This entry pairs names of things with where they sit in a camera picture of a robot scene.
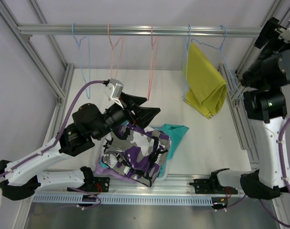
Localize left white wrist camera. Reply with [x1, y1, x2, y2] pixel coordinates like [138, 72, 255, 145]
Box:
[104, 78, 124, 106]

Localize white slotted cable duct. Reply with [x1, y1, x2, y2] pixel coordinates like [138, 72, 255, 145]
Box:
[32, 194, 213, 206]

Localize white plastic basket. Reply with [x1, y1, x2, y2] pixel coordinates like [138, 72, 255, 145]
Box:
[97, 159, 172, 181]

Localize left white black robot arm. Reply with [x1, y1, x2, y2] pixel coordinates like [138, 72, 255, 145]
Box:
[0, 93, 161, 201]

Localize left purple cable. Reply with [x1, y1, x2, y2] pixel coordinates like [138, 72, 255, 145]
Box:
[0, 80, 107, 184]

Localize lilac purple trousers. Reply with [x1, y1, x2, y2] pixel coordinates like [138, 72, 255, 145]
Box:
[94, 164, 137, 184]

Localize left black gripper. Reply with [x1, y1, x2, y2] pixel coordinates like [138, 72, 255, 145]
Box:
[92, 92, 160, 141]

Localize olive yellow trousers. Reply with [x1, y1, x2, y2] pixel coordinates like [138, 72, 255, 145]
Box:
[183, 43, 227, 119]

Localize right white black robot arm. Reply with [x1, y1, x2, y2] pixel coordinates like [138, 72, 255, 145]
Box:
[209, 18, 290, 200]

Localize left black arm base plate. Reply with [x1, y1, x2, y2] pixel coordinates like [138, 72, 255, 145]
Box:
[77, 177, 110, 193]

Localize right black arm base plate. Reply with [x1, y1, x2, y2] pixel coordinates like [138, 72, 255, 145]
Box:
[189, 178, 238, 198]

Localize pink wire hanger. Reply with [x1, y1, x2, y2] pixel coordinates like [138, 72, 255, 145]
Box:
[107, 23, 125, 101]
[147, 26, 160, 101]

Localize light blue wire hanger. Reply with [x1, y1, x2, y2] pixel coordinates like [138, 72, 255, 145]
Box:
[72, 22, 92, 100]

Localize purple white patterned trousers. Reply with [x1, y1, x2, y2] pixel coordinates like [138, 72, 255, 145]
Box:
[100, 123, 172, 187]

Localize aluminium hanging rail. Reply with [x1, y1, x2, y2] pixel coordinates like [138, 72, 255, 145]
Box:
[17, 24, 263, 38]

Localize aluminium frame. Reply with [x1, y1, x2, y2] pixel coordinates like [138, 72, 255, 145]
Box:
[0, 0, 290, 229]

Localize teal trousers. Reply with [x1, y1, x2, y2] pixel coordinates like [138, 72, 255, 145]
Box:
[98, 123, 190, 179]

